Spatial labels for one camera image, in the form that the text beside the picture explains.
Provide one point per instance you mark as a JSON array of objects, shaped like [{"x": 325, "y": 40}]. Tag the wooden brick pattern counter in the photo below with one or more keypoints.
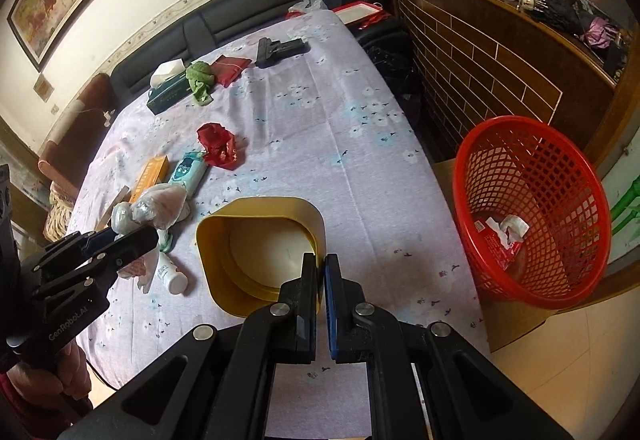
[{"x": 480, "y": 60}]

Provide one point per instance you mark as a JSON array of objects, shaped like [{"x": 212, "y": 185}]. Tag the red framed tray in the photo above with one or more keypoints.
[{"x": 357, "y": 12}]

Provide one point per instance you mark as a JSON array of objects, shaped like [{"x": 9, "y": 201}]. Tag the red plastic mesh basket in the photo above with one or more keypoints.
[{"x": 565, "y": 200}]

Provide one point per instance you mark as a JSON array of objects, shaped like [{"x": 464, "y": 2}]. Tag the yellow plastic container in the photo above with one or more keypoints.
[{"x": 260, "y": 240}]

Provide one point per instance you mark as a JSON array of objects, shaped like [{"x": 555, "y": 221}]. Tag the white tissue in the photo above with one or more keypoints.
[{"x": 142, "y": 275}]

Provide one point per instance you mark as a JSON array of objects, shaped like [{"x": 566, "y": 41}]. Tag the floral lilac tablecloth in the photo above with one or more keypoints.
[{"x": 320, "y": 130}]

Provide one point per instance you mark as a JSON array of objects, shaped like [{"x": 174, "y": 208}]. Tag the orange cardboard box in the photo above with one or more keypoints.
[{"x": 150, "y": 176}]

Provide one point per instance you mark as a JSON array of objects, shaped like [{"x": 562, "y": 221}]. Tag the brown wooden chair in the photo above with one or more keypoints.
[{"x": 75, "y": 130}]

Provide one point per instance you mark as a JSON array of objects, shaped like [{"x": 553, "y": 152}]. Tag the green plastic stool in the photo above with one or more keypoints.
[{"x": 627, "y": 207}]

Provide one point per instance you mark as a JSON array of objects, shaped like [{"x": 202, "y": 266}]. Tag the green cloth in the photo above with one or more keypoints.
[{"x": 200, "y": 80}]

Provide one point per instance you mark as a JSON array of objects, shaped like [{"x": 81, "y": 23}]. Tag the teal wet wipes packet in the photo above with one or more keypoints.
[{"x": 187, "y": 175}]

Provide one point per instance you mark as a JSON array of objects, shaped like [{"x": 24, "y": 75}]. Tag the person's left hand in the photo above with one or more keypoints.
[{"x": 67, "y": 370}]

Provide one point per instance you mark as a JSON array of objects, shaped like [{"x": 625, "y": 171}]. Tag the black leather sofa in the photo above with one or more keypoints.
[{"x": 240, "y": 15}]

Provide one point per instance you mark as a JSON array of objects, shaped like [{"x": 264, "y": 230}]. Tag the white plastic bottle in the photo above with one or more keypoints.
[{"x": 172, "y": 275}]

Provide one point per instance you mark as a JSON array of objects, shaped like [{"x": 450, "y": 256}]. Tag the black hand tool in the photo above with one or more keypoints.
[{"x": 280, "y": 51}]

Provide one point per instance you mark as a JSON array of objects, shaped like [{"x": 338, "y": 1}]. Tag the red flat packet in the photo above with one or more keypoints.
[{"x": 230, "y": 69}]

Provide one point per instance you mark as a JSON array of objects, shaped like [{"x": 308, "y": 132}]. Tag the red plastic bag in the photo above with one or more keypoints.
[{"x": 220, "y": 145}]

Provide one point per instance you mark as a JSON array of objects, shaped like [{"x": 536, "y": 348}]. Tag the clear plastic bag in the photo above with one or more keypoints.
[
  {"x": 312, "y": 1},
  {"x": 160, "y": 206}
]

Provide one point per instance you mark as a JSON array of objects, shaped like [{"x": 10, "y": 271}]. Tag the wooden block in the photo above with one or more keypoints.
[{"x": 114, "y": 207}]

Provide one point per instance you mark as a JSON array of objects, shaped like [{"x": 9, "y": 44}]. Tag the black plastic bag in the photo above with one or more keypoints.
[{"x": 392, "y": 70}]

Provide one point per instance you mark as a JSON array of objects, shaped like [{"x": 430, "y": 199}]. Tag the dark green tissue box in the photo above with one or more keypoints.
[{"x": 167, "y": 95}]

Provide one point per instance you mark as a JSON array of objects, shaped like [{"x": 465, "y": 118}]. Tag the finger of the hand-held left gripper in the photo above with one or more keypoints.
[
  {"x": 135, "y": 245},
  {"x": 97, "y": 240}
]

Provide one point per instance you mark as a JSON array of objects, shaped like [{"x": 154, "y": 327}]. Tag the crumpled white red wrapper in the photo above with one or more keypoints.
[{"x": 502, "y": 232}]

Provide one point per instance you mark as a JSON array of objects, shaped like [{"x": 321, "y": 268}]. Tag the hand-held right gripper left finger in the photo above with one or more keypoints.
[{"x": 309, "y": 285}]

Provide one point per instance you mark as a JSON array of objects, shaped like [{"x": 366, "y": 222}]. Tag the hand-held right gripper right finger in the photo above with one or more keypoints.
[{"x": 331, "y": 305}]

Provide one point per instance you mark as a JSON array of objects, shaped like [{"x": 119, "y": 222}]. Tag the pink cloth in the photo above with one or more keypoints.
[{"x": 595, "y": 31}]

